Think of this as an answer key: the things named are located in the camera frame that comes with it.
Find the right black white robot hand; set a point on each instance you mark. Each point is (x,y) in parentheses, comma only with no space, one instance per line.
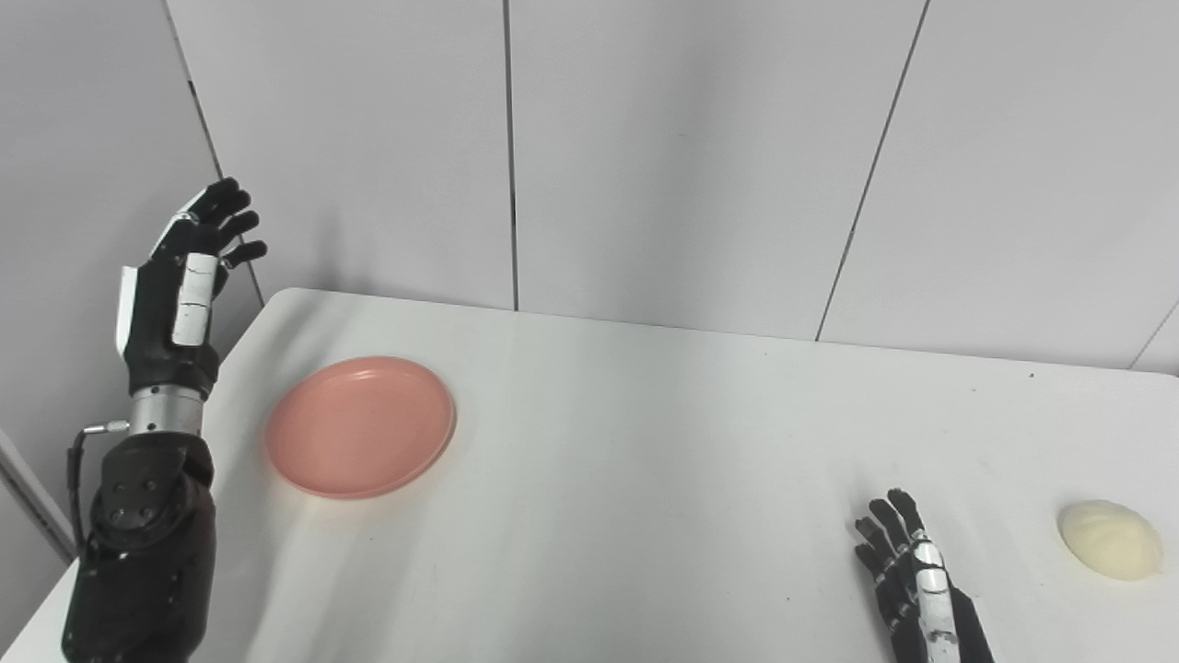
(921,589)

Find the cream steamed bun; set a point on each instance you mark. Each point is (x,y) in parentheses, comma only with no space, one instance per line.
(1110,540)

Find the pink round plate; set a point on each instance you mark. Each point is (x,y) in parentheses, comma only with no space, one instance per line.
(361,428)

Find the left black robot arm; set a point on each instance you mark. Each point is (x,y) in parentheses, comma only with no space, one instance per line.
(147,543)

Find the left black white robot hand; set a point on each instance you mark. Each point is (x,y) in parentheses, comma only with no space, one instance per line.
(170,313)

